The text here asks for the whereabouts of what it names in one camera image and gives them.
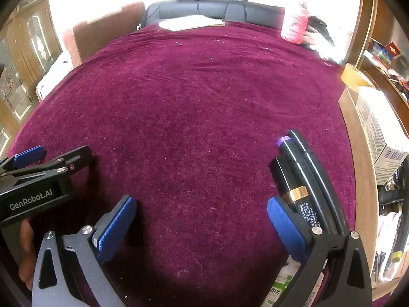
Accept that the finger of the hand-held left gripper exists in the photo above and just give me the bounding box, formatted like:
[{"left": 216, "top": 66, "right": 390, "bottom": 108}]
[
  {"left": 14, "top": 145, "right": 93, "bottom": 183},
  {"left": 0, "top": 145, "right": 45, "bottom": 177}
]

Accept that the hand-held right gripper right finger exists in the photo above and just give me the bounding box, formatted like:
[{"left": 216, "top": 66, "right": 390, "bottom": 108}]
[{"left": 267, "top": 196, "right": 373, "bottom": 307}]

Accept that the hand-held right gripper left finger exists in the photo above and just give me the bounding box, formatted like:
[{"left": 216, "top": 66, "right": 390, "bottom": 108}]
[{"left": 31, "top": 195, "right": 138, "bottom": 307}]

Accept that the large white medicine box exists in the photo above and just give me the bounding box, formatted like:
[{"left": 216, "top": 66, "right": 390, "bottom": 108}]
[{"left": 355, "top": 86, "right": 409, "bottom": 186}]

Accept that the person's left hand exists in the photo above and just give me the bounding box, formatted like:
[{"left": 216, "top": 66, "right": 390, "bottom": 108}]
[{"left": 18, "top": 219, "right": 38, "bottom": 290}]

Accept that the black gold lipstick tube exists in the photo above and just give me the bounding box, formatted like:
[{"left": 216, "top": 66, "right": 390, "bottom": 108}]
[{"left": 269, "top": 154, "right": 322, "bottom": 229}]

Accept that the small green white medicine box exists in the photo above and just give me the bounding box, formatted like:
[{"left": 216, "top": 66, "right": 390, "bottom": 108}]
[{"left": 261, "top": 257, "right": 325, "bottom": 307}]

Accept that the black marker purple cap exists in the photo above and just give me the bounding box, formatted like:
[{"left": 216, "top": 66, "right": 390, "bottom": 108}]
[{"left": 277, "top": 136, "right": 334, "bottom": 231}]

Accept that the floral blanket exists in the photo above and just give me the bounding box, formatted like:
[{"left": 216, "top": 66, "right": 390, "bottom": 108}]
[{"left": 35, "top": 51, "right": 72, "bottom": 101}]

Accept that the wooden glass door cabinet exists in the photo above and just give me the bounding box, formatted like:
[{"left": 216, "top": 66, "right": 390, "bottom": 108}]
[{"left": 0, "top": 0, "right": 63, "bottom": 154}]

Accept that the clear plastic pouch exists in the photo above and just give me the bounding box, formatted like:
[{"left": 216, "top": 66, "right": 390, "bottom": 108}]
[{"left": 372, "top": 211, "right": 409, "bottom": 282}]

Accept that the brown armchair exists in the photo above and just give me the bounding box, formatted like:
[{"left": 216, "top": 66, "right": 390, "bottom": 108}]
[{"left": 62, "top": 2, "right": 146, "bottom": 68}]

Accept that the maroon velvet tablecloth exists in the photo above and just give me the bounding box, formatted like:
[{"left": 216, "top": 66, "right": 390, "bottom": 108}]
[{"left": 6, "top": 21, "right": 357, "bottom": 307}]

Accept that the white notepad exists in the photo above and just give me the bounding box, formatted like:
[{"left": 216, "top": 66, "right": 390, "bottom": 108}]
[{"left": 158, "top": 14, "right": 226, "bottom": 32}]

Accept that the colourful box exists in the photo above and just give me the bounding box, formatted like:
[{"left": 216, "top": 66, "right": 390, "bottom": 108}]
[{"left": 367, "top": 41, "right": 401, "bottom": 66}]

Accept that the pink knitted sleeve bottle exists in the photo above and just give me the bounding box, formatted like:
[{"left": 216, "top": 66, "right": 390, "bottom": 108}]
[{"left": 280, "top": 2, "right": 310, "bottom": 45}]

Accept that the black bag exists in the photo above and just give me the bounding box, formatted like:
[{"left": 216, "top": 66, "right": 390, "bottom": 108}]
[{"left": 305, "top": 16, "right": 334, "bottom": 50}]

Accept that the black leather sofa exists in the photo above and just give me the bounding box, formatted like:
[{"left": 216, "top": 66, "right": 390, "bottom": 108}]
[{"left": 144, "top": 0, "right": 286, "bottom": 28}]

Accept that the wooden bookshelf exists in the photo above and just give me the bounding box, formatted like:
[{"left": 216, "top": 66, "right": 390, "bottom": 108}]
[{"left": 351, "top": 0, "right": 409, "bottom": 109}]

